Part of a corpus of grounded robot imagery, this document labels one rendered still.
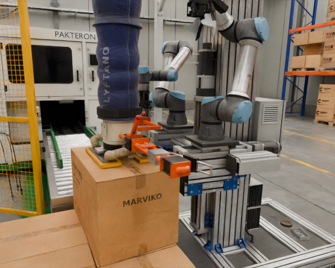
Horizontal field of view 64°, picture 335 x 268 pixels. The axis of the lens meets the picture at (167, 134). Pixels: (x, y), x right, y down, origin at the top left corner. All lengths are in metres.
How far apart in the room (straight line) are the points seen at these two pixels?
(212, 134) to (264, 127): 0.48
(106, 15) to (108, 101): 0.38
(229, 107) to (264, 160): 0.35
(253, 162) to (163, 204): 0.52
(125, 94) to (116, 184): 0.43
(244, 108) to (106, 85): 0.67
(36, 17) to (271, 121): 9.69
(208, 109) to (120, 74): 0.48
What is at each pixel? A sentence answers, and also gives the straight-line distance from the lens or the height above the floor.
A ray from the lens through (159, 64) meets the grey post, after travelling 4.98.
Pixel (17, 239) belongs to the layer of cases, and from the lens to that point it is 1.66.
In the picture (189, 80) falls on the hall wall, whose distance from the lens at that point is 11.68.
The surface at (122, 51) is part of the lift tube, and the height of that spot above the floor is 1.48.
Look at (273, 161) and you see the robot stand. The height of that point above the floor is 0.93.
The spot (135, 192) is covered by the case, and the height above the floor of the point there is 0.86.
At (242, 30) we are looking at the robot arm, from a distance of 1.50.
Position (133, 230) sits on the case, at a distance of 1.31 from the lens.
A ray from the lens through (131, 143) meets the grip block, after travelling 1.17.
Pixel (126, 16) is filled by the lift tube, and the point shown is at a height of 1.63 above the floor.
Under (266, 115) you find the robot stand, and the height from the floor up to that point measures 1.14.
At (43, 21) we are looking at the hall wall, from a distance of 10.76.
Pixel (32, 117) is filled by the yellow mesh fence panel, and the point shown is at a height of 1.02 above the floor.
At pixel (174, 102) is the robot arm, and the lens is 1.88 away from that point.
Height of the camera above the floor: 1.37
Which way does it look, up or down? 12 degrees down
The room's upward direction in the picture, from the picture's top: 1 degrees clockwise
